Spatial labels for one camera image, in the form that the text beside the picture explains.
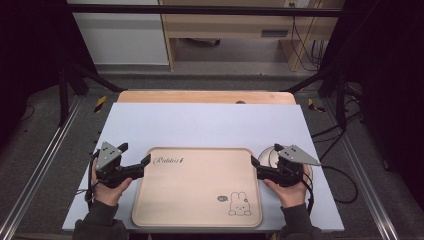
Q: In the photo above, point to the light wooden desk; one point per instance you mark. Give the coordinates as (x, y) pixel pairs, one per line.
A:
(226, 25)

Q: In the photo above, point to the aluminium floor rail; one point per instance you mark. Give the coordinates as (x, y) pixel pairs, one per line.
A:
(36, 170)
(366, 180)

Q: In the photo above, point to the white cabinet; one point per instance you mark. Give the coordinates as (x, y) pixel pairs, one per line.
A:
(123, 40)

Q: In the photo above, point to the black metal stand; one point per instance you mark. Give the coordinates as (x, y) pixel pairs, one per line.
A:
(340, 96)
(63, 93)

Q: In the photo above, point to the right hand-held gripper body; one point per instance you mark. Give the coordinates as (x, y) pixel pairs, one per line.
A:
(293, 155)

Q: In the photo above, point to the wall power outlet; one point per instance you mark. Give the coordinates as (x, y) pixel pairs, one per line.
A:
(296, 3)

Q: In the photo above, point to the person's left hand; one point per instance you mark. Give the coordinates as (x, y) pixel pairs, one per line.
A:
(108, 195)

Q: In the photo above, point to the black metal crossbar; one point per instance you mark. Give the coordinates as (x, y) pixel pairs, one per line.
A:
(200, 10)

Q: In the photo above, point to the wooden tray with rabbit print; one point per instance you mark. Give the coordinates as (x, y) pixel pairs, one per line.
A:
(196, 190)

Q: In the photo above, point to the dark curtain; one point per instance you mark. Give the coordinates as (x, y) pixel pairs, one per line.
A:
(386, 66)
(30, 50)

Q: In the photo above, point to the person's right hand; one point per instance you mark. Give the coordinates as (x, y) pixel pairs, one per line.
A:
(293, 195)

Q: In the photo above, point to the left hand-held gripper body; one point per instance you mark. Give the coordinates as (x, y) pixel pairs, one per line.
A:
(108, 156)

